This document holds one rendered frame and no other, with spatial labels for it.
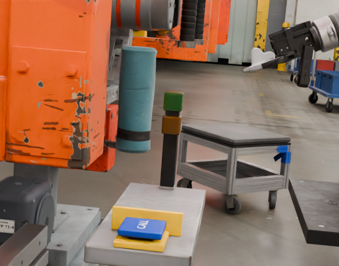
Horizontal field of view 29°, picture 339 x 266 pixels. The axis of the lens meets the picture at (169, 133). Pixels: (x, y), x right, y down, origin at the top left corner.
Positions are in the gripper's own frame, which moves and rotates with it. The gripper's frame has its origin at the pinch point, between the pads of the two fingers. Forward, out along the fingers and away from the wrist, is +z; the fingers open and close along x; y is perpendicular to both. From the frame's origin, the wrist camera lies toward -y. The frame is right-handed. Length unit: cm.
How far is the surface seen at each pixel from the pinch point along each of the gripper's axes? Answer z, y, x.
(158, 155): 56, -50, -214
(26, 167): 65, -2, 7
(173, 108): 20.0, 2.5, 42.7
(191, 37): 11.3, 14.6, 24.1
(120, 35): 31.0, 21.9, -19.1
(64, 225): 63, -22, 3
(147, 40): 46, 18, -362
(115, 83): 36.0, 9.7, -6.0
